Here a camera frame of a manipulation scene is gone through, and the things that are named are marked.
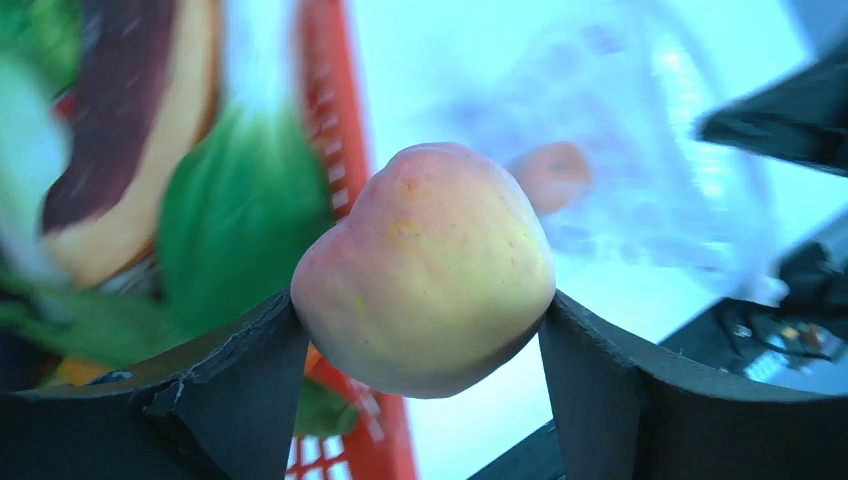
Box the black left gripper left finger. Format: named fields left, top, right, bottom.
left=1, top=292, right=307, bottom=480

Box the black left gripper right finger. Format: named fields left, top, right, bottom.
left=539, top=293, right=847, bottom=480

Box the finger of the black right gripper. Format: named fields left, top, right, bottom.
left=697, top=39, right=847, bottom=177

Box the clear dotted zip top bag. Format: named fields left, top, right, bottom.
left=441, top=1, right=786, bottom=305

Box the yellow red peach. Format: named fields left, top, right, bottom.
left=290, top=143, right=556, bottom=399

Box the orange tangerine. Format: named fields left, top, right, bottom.
left=509, top=141, right=593, bottom=215

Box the red plastic basket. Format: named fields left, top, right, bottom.
left=287, top=1, right=419, bottom=480

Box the green white bok choy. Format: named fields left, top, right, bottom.
left=0, top=105, right=359, bottom=440

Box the green leafy lettuce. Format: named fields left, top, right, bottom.
left=1, top=0, right=83, bottom=93

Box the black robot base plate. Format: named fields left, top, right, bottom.
left=466, top=211, right=848, bottom=480

